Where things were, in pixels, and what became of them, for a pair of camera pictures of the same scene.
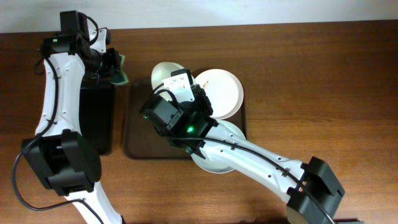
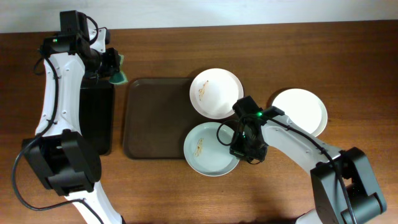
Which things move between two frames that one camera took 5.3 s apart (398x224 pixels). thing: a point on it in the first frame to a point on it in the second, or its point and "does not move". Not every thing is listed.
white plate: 163,71 to 303,109
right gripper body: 203,104 to 249,149
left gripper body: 112,61 does not move
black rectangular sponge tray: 97,114 does not move
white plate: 224,90 does not move
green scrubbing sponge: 120,77 does not move
